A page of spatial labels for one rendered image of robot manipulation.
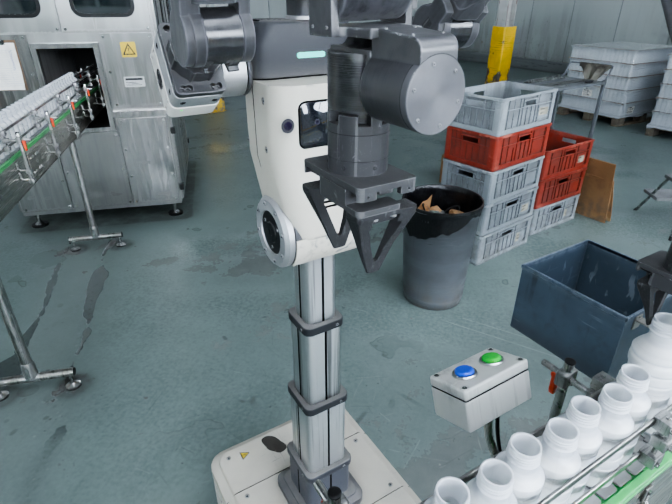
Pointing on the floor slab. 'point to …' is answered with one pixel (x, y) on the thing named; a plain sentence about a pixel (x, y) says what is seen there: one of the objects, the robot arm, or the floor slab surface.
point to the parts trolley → (568, 89)
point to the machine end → (39, 15)
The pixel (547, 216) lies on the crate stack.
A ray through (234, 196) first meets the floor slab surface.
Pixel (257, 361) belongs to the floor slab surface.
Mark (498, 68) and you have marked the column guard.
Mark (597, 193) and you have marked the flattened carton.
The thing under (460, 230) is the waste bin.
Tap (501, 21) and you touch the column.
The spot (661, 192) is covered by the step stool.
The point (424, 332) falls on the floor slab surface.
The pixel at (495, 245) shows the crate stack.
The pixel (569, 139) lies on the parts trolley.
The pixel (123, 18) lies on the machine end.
